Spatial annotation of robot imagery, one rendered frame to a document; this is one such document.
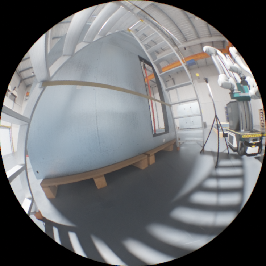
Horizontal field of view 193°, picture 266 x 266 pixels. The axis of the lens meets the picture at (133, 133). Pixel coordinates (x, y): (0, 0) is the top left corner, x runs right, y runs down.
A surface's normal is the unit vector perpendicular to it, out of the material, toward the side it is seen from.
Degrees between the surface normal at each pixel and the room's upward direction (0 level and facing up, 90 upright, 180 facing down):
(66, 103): 90
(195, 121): 90
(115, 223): 0
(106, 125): 90
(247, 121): 90
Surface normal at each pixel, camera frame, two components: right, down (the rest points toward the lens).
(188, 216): -0.11, -0.99
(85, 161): 0.61, -0.04
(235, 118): -0.77, 0.12
